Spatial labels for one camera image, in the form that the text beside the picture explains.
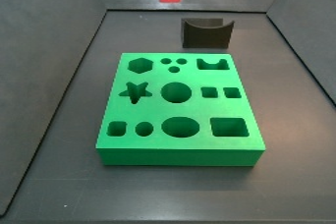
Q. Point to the green shape-sorter block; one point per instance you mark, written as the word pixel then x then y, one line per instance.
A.
pixel 178 111

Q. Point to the black curved block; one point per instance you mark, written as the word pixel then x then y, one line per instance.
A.
pixel 205 33

